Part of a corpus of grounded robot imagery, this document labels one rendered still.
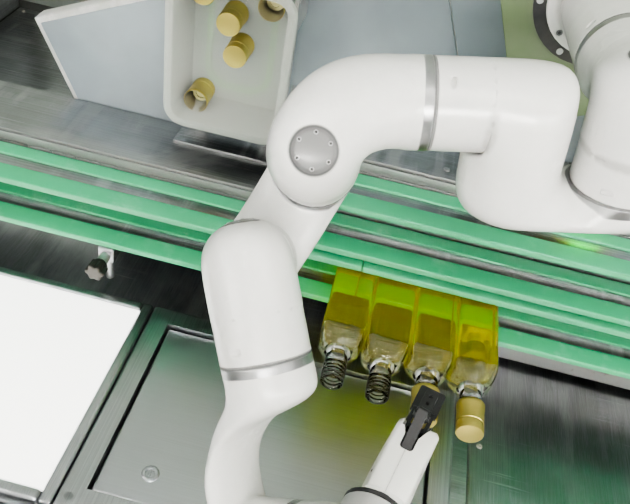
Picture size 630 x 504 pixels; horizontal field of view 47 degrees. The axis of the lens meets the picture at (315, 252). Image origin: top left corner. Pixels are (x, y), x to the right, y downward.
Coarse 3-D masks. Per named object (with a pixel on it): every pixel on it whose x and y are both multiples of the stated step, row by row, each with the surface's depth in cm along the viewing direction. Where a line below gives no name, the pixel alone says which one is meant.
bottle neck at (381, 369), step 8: (376, 360) 91; (376, 368) 90; (384, 368) 90; (392, 368) 91; (368, 376) 90; (376, 376) 89; (384, 376) 89; (368, 384) 89; (376, 384) 88; (384, 384) 88; (368, 392) 88; (376, 392) 90; (384, 392) 88; (368, 400) 89; (376, 400) 89; (384, 400) 88
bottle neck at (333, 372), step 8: (328, 352) 91; (336, 352) 90; (344, 352) 91; (328, 360) 89; (336, 360) 89; (344, 360) 90; (328, 368) 88; (336, 368) 88; (344, 368) 89; (320, 376) 88; (328, 376) 88; (336, 376) 87; (344, 376) 89; (328, 384) 89; (336, 384) 89
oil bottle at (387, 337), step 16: (384, 288) 99; (400, 288) 99; (416, 288) 101; (384, 304) 97; (400, 304) 97; (368, 320) 97; (384, 320) 94; (400, 320) 95; (368, 336) 92; (384, 336) 92; (400, 336) 93; (368, 352) 92; (384, 352) 91; (400, 352) 91; (368, 368) 93; (400, 368) 93
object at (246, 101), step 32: (192, 0) 99; (224, 0) 99; (256, 0) 98; (288, 0) 90; (192, 32) 103; (256, 32) 101; (288, 32) 93; (192, 64) 106; (224, 64) 105; (256, 64) 104; (288, 64) 96; (224, 96) 109; (256, 96) 108; (224, 128) 104; (256, 128) 105
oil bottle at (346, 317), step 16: (336, 272) 100; (352, 272) 100; (336, 288) 97; (352, 288) 97; (368, 288) 98; (336, 304) 94; (352, 304) 95; (368, 304) 95; (336, 320) 92; (352, 320) 93; (320, 336) 93; (336, 336) 91; (352, 336) 91; (320, 352) 94; (352, 352) 92
